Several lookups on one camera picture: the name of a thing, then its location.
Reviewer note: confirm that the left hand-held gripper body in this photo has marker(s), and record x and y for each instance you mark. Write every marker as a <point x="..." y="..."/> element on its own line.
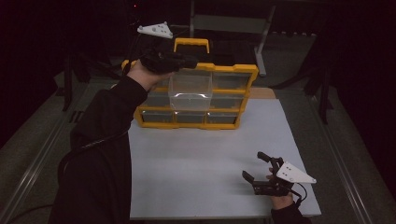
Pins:
<point x="162" y="62"/>

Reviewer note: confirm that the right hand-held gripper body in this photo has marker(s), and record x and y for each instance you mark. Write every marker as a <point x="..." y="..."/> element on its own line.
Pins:
<point x="291" y="174"/>

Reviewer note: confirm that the clear plastic drawer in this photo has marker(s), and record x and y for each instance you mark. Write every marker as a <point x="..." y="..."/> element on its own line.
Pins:
<point x="190" y="102"/>

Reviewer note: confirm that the yellow parts organizer cabinet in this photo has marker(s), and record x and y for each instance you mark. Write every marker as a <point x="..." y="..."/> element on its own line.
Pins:
<point x="190" y="126"/>

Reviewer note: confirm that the person's left hand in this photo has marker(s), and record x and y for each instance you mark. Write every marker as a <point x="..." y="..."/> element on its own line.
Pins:
<point x="146" y="79"/>

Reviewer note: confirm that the person's right hand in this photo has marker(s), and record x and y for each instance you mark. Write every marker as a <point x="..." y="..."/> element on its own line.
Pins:
<point x="281" y="202"/>

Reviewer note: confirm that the grid of small closed drawers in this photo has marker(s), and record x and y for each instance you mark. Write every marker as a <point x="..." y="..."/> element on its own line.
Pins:
<point x="230" y="81"/>

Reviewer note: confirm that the white table cover board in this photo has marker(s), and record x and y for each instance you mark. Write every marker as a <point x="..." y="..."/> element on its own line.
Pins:
<point x="202" y="186"/>

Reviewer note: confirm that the dark metal stand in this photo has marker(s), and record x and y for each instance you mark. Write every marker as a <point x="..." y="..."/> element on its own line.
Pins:
<point x="67" y="93"/>
<point x="325" y="102"/>

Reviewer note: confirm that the metal floor rail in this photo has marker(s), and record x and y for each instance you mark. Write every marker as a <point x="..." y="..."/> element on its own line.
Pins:
<point x="339" y="161"/>
<point x="31" y="174"/>

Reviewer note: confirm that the grey metal stand frame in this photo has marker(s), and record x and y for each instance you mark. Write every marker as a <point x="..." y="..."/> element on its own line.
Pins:
<point x="230" y="23"/>

